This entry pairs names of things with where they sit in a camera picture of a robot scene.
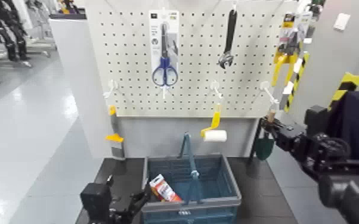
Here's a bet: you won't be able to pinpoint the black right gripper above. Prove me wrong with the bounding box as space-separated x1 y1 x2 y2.
259 116 310 155

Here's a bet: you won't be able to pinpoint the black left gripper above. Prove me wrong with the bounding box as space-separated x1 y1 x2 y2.
106 175 152 224

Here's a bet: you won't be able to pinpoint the wooden handled green trowel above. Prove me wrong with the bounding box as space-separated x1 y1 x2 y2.
255 108 276 161

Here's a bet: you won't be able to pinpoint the teal plastic crate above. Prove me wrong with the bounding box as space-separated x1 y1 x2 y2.
140 153 243 224

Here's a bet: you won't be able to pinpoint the red white product package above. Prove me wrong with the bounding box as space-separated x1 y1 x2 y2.
149 173 183 203

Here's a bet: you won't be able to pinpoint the yellow black hazard strip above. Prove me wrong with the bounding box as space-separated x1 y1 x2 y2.
283 51 311 114
327 72 359 111

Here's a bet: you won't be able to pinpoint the grey panel under pegboard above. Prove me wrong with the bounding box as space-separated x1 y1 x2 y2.
116 116 259 158

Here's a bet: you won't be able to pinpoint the navy blue garment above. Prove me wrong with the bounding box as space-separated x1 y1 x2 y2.
326 90 359 169

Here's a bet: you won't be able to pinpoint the pliers package card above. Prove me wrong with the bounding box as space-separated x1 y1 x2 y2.
280 11 312 55

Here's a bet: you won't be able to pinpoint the beige pegboard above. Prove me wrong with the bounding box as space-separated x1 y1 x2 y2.
85 0 297 119

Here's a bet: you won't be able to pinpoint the white partition panel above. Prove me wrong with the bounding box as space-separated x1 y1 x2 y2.
48 13 118 159

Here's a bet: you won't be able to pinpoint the white scissors package card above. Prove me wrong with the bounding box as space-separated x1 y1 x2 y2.
148 9 181 76

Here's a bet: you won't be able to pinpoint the black humanoid robot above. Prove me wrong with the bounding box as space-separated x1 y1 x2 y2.
0 0 29 62

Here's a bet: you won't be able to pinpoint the yellow black machine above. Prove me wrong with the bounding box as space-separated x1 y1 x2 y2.
57 0 81 15

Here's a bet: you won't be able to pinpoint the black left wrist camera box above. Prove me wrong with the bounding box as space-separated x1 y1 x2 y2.
79 182 113 221

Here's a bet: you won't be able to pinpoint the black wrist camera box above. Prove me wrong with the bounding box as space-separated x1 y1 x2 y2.
304 105 329 135
79 182 113 221

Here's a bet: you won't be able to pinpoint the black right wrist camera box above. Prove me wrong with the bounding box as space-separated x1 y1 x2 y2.
304 105 329 135

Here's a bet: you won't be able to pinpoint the yellow handled paint roller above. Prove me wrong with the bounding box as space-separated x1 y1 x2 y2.
200 104 228 143

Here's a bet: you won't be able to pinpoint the yellow handled pliers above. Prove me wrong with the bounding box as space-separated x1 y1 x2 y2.
271 29 302 88

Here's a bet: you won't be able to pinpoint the teal crate handle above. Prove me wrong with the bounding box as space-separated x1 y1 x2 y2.
178 132 204 205

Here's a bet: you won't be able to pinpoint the black handled adjustable wrench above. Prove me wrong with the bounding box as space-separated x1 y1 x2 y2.
217 8 239 70

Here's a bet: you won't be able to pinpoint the blue handled scissors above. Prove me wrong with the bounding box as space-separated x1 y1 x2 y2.
151 23 180 88

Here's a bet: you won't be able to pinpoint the white wall switch plate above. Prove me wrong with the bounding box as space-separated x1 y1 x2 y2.
333 13 351 32

